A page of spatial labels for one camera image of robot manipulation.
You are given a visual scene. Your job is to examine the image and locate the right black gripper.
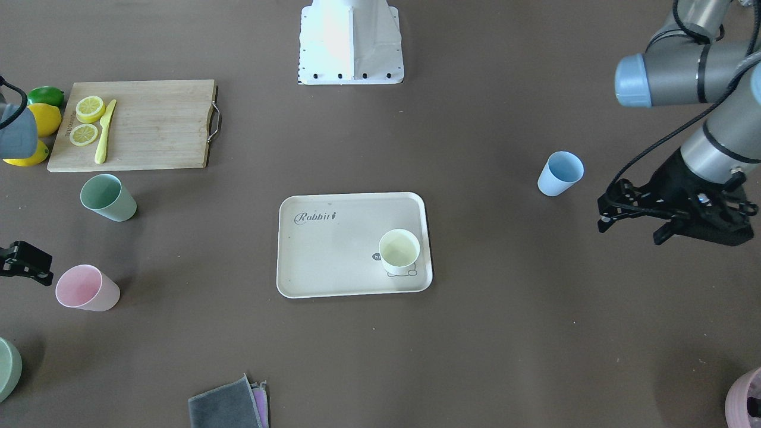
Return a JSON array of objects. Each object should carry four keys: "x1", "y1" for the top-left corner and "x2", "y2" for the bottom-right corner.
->
[{"x1": 1, "y1": 241, "x2": 54, "y2": 287}]

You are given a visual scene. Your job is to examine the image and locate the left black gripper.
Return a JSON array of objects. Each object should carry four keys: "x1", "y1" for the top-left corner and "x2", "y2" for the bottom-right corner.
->
[{"x1": 598, "y1": 151, "x2": 759, "y2": 246}]

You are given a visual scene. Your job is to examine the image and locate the pink cup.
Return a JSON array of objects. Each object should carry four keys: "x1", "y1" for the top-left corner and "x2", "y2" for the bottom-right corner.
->
[{"x1": 55, "y1": 265, "x2": 121, "y2": 311}]

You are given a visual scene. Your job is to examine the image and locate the cream white cup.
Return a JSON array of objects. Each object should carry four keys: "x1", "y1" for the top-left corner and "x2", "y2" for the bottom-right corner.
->
[{"x1": 379, "y1": 229, "x2": 421, "y2": 276}]

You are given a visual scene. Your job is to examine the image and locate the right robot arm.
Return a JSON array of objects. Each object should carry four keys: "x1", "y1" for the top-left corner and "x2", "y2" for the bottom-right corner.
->
[{"x1": 1, "y1": 77, "x2": 54, "y2": 287}]

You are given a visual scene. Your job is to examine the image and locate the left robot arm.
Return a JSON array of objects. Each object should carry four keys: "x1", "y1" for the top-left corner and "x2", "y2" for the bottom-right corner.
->
[{"x1": 598, "y1": 1, "x2": 760, "y2": 246}]

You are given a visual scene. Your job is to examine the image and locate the cream rectangular tray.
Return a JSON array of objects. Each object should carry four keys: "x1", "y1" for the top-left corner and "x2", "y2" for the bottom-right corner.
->
[{"x1": 276, "y1": 192, "x2": 434, "y2": 298}]

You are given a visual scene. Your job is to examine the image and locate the green cup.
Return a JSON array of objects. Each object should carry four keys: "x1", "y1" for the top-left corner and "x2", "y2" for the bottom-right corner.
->
[{"x1": 80, "y1": 174, "x2": 137, "y2": 222}]

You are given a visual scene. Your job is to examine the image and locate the green bowl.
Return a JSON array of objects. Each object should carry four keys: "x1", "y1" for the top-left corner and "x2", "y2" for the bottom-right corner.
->
[{"x1": 0, "y1": 338, "x2": 23, "y2": 402}]

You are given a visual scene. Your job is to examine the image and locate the whole lemon outer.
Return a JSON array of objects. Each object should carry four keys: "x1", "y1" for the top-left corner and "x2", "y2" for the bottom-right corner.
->
[{"x1": 3, "y1": 140, "x2": 50, "y2": 167}]

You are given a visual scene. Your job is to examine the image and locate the lemon half outer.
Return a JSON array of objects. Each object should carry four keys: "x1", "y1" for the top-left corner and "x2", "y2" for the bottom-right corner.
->
[{"x1": 68, "y1": 124, "x2": 99, "y2": 147}]

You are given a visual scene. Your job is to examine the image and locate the whole lemon near lime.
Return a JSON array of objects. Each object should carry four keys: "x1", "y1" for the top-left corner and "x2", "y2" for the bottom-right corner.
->
[{"x1": 27, "y1": 103, "x2": 62, "y2": 138}]

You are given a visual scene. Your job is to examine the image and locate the light blue cup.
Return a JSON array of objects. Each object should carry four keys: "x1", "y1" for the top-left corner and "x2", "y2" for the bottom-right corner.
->
[{"x1": 537, "y1": 151, "x2": 585, "y2": 197}]

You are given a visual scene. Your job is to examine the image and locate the lemon half near knife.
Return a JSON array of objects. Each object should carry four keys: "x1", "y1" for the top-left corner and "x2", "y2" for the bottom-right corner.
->
[{"x1": 75, "y1": 96, "x2": 106, "y2": 124}]

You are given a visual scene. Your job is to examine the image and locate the green lime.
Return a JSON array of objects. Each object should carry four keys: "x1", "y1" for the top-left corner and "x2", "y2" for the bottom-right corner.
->
[{"x1": 27, "y1": 85, "x2": 65, "y2": 108}]

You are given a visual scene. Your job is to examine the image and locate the yellow plastic knife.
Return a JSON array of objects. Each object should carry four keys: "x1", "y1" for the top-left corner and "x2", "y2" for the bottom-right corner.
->
[{"x1": 93, "y1": 99, "x2": 117, "y2": 165}]

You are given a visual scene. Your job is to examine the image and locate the wooden cutting board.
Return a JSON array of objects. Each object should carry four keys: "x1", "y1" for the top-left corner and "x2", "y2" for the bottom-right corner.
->
[{"x1": 47, "y1": 79, "x2": 219, "y2": 172}]

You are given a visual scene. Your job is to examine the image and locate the pink bowl of ice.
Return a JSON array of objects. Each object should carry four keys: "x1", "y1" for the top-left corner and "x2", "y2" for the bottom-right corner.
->
[{"x1": 725, "y1": 368, "x2": 760, "y2": 427}]

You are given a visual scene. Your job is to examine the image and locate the grey folded cloth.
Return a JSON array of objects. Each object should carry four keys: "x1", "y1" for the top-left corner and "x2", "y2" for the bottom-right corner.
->
[{"x1": 188, "y1": 376, "x2": 270, "y2": 427}]

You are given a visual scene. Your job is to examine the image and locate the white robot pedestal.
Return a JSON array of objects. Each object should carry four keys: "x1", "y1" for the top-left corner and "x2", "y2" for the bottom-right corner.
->
[{"x1": 297, "y1": 1, "x2": 405, "y2": 85}]

